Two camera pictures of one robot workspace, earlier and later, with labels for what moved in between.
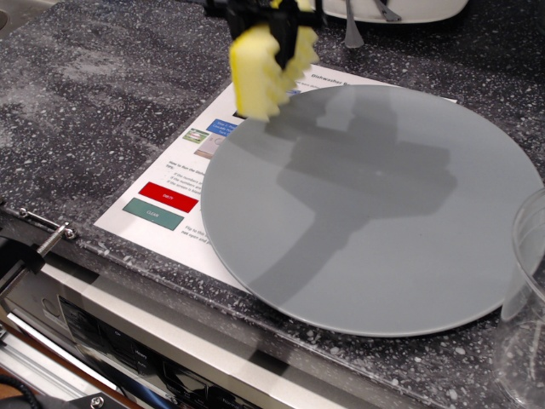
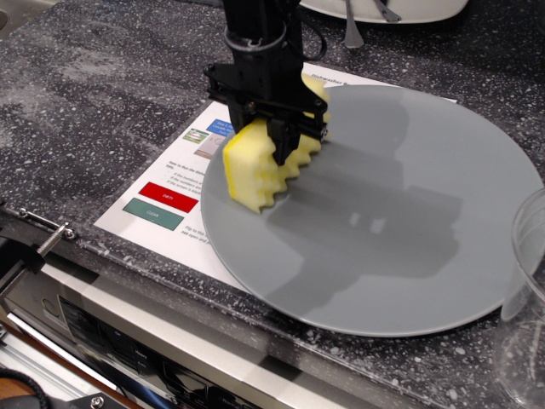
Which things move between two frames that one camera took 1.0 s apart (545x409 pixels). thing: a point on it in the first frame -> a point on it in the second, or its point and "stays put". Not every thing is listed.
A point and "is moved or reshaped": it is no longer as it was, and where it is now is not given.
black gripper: (287, 19) -> (272, 81)
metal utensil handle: (388, 14) stays put
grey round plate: (374, 210) stays put
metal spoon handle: (352, 37) stays put
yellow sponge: (260, 87) is moved or reshaped
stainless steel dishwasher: (141, 354) stays put
